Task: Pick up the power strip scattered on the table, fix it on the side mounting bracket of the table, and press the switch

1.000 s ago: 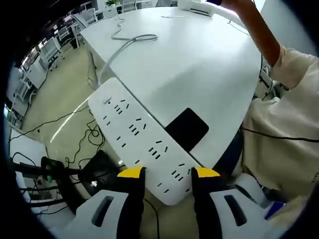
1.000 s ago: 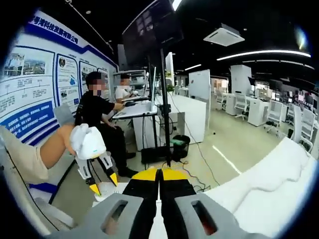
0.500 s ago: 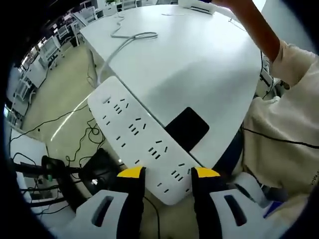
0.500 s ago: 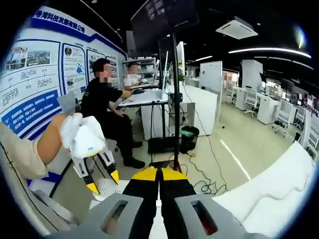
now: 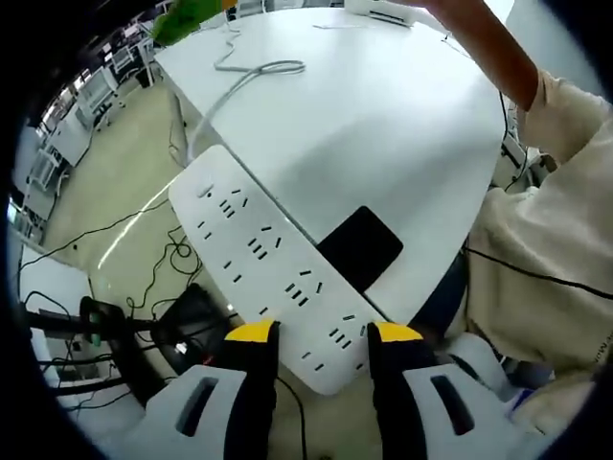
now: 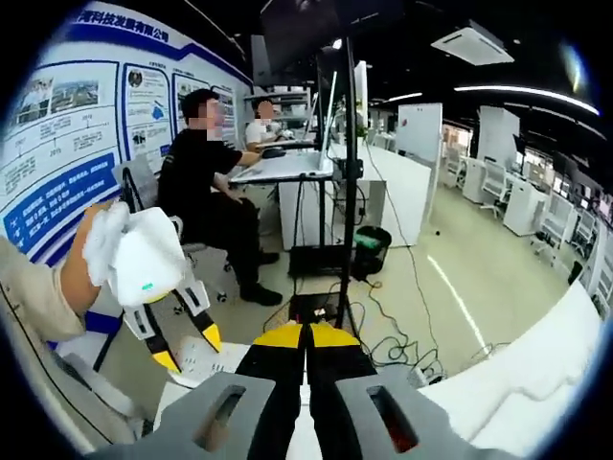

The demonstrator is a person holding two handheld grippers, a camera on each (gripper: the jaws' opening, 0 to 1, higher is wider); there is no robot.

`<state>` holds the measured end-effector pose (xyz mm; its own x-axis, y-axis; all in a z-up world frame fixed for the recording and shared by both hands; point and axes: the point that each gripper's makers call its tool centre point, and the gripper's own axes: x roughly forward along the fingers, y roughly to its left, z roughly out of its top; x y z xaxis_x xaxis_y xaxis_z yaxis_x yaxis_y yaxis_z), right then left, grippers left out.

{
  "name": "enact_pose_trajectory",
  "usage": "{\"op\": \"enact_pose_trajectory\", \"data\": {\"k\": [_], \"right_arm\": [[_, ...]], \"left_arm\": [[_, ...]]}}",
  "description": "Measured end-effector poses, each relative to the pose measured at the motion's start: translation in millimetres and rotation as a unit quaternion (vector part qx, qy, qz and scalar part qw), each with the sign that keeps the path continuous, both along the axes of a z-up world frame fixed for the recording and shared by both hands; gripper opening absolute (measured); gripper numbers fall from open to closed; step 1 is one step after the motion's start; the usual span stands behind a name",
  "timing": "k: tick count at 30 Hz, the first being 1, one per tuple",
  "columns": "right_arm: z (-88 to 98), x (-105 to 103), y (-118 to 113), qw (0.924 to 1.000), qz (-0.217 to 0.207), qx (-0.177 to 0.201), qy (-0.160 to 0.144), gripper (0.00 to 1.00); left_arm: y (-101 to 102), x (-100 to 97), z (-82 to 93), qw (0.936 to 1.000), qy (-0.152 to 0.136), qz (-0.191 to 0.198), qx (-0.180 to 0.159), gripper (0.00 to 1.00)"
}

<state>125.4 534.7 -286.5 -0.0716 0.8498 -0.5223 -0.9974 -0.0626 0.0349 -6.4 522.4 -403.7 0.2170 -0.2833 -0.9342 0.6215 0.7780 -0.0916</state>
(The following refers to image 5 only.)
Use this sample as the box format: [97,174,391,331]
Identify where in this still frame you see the white rounded object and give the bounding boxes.
[447,333,510,403]

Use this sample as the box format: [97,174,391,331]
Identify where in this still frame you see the white power strip cable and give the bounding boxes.
[185,9,307,167]

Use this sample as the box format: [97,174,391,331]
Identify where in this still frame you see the white power strip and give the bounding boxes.
[168,145,384,397]

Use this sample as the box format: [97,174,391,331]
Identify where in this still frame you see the person in beige sweater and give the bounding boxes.
[462,69,613,432]

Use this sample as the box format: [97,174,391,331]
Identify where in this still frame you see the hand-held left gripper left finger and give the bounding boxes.
[114,319,282,460]

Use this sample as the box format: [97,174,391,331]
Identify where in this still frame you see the black square pad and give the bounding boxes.
[315,205,404,294]

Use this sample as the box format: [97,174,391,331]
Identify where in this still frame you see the white printer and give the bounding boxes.
[344,0,416,25]

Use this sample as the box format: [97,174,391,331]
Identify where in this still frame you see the black bag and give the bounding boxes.
[160,282,234,378]

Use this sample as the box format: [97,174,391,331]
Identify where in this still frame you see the black worn device cable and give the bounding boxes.
[466,246,613,302]

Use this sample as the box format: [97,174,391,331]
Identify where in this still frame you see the black monitor stand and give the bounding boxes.
[26,295,164,408]

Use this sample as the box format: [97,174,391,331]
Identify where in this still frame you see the row of white office desks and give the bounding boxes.
[28,28,159,193]

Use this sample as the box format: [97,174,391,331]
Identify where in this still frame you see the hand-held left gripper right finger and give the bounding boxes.
[366,320,537,460]

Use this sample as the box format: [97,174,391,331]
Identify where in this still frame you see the green object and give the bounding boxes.
[150,0,226,47]

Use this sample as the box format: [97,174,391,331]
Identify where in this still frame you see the white table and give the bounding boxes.
[153,4,509,327]

